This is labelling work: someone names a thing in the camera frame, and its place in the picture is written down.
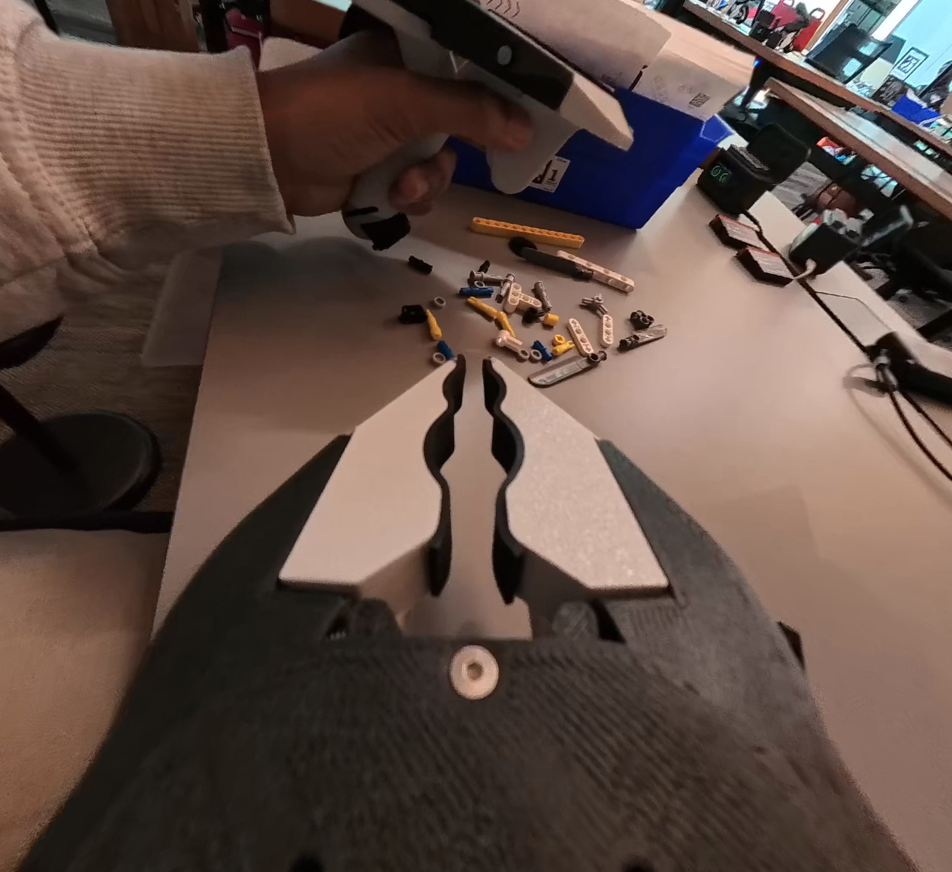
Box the person's left hand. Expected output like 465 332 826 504
256 42 535 218

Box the black lego beam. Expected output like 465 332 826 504
509 236 596 279

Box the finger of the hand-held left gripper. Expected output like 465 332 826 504
483 141 550 195
554 72 635 152

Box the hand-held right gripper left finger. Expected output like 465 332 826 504
279 353 468 627

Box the black red battery pack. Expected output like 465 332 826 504
736 246 797 287
708 213 761 249

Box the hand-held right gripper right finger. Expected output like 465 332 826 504
482 357 669 625

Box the pile of small lego pieces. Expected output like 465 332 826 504
398 254 670 389

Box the yellow lego beam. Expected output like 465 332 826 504
470 216 586 247

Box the wooden desk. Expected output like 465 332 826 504
766 78 952 218

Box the white paper bag chevron print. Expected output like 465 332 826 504
457 0 670 88

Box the blue plastic bin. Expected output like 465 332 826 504
450 87 737 229

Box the black round chair base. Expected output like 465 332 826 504
0 317 162 534

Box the black power adapter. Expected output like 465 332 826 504
874 331 952 400

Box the black grey charging dock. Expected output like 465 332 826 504
788 204 914 276

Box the black cable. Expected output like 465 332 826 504
848 355 952 482

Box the white lego beam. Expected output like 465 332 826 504
558 250 637 293

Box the white paper bag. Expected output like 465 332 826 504
640 31 756 122

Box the person's left forearm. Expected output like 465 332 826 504
0 0 296 322

